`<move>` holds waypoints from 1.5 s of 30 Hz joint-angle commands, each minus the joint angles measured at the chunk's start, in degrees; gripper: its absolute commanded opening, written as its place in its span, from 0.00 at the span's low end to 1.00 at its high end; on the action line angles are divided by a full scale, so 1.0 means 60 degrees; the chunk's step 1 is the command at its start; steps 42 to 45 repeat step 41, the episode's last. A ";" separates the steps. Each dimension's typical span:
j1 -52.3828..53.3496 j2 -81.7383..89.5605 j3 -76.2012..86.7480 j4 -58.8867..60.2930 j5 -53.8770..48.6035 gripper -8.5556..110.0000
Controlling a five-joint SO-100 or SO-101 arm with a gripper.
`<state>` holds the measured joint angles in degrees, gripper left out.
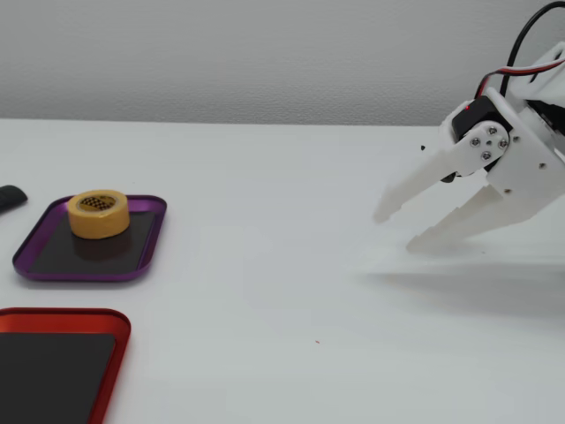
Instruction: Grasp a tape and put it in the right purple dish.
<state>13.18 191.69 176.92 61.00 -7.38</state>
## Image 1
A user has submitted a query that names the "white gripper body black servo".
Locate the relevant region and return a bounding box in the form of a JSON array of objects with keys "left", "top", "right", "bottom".
[{"left": 439, "top": 87, "right": 565, "bottom": 221}]

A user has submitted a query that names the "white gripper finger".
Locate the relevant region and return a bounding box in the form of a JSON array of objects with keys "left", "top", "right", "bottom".
[
  {"left": 373, "top": 122, "right": 514, "bottom": 225},
  {"left": 404, "top": 182, "right": 530, "bottom": 254}
]

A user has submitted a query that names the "yellow masking tape roll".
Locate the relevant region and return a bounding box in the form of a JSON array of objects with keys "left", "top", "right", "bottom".
[{"left": 67, "top": 189, "right": 132, "bottom": 240}]

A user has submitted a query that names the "purple metal tray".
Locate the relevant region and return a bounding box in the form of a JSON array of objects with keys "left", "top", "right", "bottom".
[{"left": 11, "top": 193, "right": 169, "bottom": 284}]

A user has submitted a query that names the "black rounded object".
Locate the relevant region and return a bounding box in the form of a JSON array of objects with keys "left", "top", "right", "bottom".
[{"left": 0, "top": 185, "right": 29, "bottom": 214}]

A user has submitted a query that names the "red metal tray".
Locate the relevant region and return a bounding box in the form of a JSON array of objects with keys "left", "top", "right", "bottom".
[{"left": 0, "top": 307, "right": 132, "bottom": 424}]

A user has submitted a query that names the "red white black servo wire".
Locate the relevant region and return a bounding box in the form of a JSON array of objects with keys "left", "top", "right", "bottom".
[{"left": 475, "top": 59, "right": 565, "bottom": 99}]

